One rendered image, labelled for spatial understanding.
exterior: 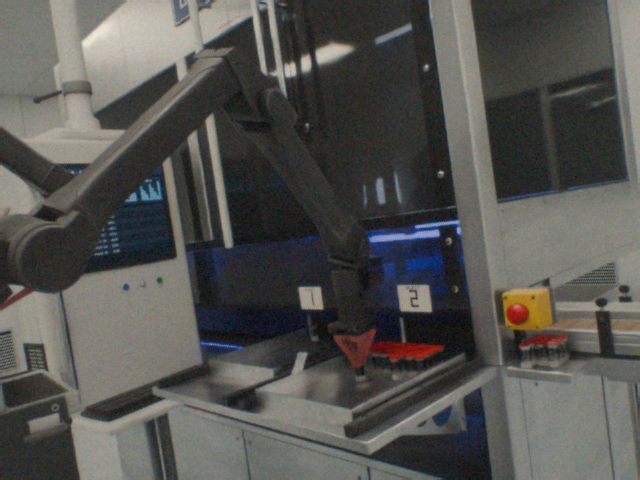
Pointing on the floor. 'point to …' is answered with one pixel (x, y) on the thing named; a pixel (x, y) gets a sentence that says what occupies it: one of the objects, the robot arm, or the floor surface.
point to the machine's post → (480, 233)
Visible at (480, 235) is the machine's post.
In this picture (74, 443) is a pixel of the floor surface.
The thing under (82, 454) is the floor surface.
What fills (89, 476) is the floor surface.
